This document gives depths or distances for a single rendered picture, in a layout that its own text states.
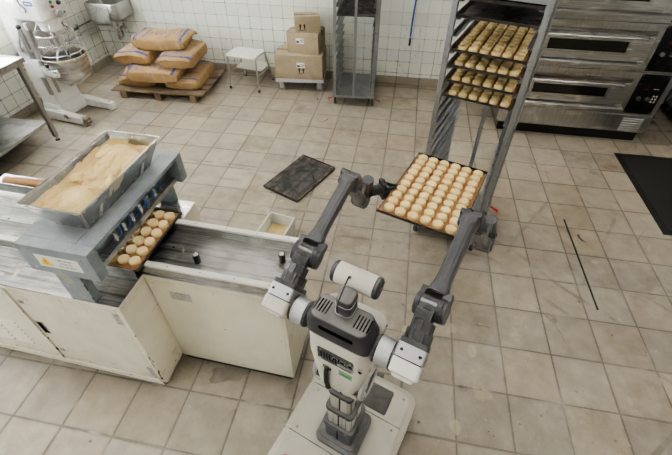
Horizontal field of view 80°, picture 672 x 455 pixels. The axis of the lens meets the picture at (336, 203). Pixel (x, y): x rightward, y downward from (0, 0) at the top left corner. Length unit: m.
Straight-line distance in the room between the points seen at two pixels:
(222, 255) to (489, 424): 1.70
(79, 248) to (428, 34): 4.55
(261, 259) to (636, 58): 3.97
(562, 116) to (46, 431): 4.96
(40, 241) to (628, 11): 4.58
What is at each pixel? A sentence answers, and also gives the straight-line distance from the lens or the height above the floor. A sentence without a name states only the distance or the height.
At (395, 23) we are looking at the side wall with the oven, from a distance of 5.38.
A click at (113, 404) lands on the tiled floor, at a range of 2.81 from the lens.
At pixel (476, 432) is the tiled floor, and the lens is 2.58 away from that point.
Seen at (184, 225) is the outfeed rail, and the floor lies 0.89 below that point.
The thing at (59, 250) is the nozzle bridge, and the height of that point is 1.18.
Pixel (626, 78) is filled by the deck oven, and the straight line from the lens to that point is 4.93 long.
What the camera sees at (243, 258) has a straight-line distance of 2.02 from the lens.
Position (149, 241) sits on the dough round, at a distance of 2.13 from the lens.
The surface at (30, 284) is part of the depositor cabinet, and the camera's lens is 2.34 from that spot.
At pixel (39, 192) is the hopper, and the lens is 2.01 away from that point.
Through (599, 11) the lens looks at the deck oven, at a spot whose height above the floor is 1.29.
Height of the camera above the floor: 2.33
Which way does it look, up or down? 41 degrees down
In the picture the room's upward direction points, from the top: straight up
